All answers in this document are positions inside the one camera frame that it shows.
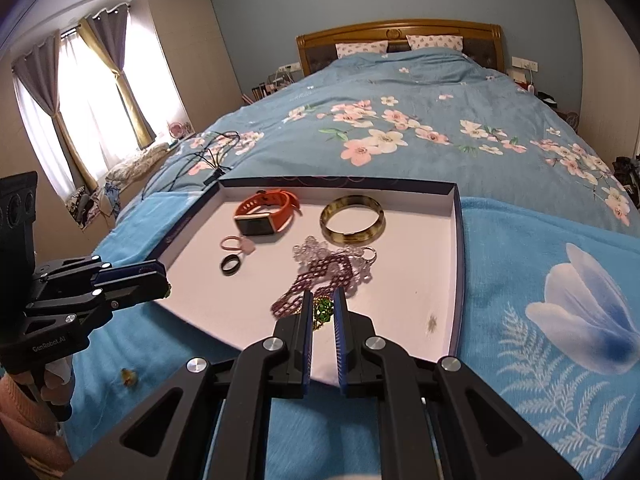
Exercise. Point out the floral cloth pile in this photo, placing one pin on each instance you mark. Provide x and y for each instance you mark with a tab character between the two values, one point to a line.
140	162

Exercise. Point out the tortoiseshell bangle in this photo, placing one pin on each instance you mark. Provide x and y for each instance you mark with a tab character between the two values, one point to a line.
350	238

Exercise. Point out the pile of dark clothes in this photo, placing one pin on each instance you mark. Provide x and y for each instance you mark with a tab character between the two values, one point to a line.
627	180

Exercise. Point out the grey and gold curtain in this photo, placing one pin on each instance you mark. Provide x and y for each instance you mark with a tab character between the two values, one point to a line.
35	80
132	105

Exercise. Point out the dark patterned cloth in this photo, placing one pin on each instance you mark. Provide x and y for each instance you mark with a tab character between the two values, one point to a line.
85	207

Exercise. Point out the black charger adapter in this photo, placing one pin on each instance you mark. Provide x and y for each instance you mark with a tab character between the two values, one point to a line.
213	176

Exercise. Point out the person's left forearm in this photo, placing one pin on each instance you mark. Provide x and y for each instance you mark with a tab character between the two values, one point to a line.
30	435

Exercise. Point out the floral pillow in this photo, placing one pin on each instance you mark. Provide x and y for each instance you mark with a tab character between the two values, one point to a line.
435	42
361	48

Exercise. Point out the bedside clutter with books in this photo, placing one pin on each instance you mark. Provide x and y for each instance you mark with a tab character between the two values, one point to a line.
270	87

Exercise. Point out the person's left hand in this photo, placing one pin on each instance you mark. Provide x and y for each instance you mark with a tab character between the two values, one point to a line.
52	382

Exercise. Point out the white wall socket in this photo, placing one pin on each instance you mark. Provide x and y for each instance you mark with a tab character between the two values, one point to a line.
290	67
525	64

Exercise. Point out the pink round ornament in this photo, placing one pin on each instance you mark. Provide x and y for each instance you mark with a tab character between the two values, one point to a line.
179	129

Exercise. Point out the blue floral duvet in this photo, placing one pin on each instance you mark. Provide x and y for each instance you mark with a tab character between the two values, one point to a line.
400	85

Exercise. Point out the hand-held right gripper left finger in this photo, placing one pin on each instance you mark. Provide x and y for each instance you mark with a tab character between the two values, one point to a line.
306	345

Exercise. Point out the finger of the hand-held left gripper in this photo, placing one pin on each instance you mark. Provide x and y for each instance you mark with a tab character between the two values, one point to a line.
135	292
127	271

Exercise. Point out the dark blue tray white inside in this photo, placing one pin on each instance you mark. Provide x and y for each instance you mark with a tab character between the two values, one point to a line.
410	270

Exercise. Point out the orange smartwatch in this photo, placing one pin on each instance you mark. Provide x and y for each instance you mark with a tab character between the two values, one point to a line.
270	200

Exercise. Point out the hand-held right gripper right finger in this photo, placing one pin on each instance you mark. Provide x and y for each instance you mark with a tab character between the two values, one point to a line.
341	345

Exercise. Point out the wooden headboard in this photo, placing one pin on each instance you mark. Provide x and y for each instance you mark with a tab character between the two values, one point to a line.
400	27

